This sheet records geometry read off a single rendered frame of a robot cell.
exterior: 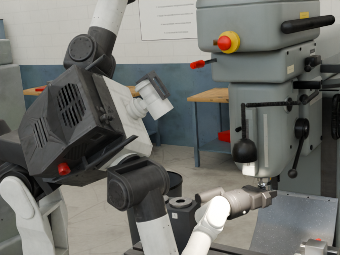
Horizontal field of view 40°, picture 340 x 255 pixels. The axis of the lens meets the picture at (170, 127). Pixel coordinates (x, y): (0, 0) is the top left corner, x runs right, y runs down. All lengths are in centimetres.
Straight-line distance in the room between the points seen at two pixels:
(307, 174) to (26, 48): 713
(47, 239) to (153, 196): 43
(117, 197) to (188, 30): 537
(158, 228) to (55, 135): 36
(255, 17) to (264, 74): 19
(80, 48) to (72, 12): 635
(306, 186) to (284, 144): 53
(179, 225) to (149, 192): 60
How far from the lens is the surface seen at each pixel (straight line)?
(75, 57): 142
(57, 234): 165
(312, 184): 199
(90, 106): 120
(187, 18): 650
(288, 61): 142
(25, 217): 152
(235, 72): 144
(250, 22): 131
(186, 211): 179
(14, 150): 148
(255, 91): 147
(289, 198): 203
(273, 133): 148
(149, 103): 133
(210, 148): 582
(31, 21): 845
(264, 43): 131
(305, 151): 167
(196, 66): 135
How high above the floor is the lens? 184
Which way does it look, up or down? 13 degrees down
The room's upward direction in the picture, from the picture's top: 4 degrees counter-clockwise
